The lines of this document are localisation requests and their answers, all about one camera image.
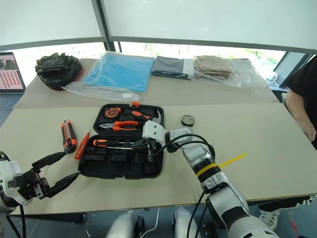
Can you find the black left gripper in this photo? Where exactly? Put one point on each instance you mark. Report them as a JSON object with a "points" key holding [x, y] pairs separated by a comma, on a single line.
{"points": [[31, 183]]}

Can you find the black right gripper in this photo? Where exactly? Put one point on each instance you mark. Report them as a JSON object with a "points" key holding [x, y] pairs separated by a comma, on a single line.
{"points": [[155, 146]]}

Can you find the black plastic tool case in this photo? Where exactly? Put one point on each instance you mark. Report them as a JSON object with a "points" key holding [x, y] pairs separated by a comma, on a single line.
{"points": [[119, 163]]}

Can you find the orange voltage tester pen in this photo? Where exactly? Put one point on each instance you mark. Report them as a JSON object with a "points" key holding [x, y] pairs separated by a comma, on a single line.
{"points": [[81, 146]]}

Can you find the orange black utility knife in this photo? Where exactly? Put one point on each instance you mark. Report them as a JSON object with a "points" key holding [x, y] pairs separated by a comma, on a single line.
{"points": [[68, 136]]}

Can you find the black electrical tape roll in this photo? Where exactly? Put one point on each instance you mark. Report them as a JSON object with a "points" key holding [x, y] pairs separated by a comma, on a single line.
{"points": [[188, 120]]}

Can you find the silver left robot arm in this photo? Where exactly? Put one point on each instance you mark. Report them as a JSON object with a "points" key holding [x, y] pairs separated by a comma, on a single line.
{"points": [[3, 207]]}

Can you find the person's bare forearm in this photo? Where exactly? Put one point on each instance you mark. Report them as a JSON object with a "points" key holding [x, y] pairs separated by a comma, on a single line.
{"points": [[298, 111]]}

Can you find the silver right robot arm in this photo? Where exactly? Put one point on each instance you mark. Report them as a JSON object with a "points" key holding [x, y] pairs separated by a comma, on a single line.
{"points": [[223, 188]]}

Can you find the orange black screwdriver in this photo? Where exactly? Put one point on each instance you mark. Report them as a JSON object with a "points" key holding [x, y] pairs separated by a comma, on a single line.
{"points": [[100, 143]]}

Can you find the orange black tape measure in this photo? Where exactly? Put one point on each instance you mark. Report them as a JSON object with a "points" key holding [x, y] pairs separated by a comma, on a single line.
{"points": [[112, 112]]}

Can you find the silver rounded leg cover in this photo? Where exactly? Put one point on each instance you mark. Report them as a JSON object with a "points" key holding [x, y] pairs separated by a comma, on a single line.
{"points": [[123, 224], [184, 223]]}

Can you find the blue cloth in plastic bag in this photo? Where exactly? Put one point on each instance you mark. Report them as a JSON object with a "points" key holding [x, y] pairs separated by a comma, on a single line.
{"points": [[119, 72]]}

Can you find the folded grey cloth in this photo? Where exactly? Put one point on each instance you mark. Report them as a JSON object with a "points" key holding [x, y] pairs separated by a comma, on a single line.
{"points": [[168, 67]]}

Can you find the yellow zip tie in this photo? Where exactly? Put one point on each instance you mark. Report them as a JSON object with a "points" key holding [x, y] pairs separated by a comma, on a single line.
{"points": [[231, 160]]}

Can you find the crumpled black bag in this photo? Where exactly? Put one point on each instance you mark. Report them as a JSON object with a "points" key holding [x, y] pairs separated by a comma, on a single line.
{"points": [[58, 70]]}

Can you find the open laptop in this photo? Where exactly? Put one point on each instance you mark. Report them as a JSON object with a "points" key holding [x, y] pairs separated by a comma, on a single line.
{"points": [[10, 74]]}

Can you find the beige cloths in plastic bag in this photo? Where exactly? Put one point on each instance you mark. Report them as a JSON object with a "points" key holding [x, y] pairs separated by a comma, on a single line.
{"points": [[214, 67]]}

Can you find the white sneaker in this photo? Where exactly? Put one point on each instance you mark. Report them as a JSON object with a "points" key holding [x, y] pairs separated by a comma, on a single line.
{"points": [[271, 218]]}

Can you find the person in black shirt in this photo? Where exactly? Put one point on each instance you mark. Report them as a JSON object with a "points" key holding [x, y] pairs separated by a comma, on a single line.
{"points": [[305, 81]]}

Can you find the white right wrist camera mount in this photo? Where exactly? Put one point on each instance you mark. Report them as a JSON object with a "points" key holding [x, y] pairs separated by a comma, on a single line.
{"points": [[153, 131]]}

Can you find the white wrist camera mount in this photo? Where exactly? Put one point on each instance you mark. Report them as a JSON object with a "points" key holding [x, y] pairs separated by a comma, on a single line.
{"points": [[11, 173], [153, 131]]}

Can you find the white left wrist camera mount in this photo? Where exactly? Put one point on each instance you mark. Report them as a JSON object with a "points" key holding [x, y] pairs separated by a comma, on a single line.
{"points": [[11, 173]]}

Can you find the black table frame bar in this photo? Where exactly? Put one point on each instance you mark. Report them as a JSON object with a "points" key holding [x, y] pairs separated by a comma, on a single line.
{"points": [[49, 217]]}

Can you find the dark window frame pillar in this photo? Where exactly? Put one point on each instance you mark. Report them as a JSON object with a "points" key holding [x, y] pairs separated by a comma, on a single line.
{"points": [[104, 24]]}

